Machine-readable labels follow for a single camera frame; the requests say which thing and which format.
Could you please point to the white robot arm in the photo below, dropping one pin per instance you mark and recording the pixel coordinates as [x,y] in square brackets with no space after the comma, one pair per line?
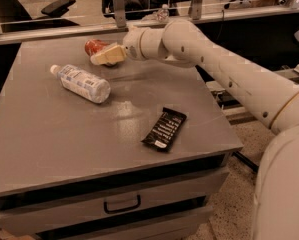
[269,97]

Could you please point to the black metal stand frame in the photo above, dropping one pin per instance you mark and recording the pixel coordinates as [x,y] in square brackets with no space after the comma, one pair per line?
[246,161]

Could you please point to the small bottle on ledge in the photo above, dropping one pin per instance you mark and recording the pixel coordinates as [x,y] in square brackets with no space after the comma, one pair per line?
[162,14]

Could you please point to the black snack bar wrapper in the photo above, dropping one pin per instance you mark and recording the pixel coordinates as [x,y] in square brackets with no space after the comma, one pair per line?
[165,130]

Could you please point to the black office chair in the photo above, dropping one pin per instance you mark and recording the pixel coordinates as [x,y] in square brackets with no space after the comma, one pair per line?
[14,17]

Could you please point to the black drawer handle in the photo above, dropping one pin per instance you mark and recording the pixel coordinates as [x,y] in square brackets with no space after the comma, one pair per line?
[120,204]

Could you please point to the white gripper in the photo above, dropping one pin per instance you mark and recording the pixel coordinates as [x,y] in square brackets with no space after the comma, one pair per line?
[132,43]

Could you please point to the grey drawer cabinet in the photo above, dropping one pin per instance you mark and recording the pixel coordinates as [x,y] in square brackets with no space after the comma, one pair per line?
[62,156]

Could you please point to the red coke can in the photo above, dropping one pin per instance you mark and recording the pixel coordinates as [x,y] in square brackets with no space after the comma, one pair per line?
[93,46]

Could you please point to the grey metal railing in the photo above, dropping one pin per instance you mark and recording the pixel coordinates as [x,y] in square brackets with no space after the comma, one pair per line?
[91,17]

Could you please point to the clear plastic water bottle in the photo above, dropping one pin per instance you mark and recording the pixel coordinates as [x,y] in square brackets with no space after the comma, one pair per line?
[82,83]

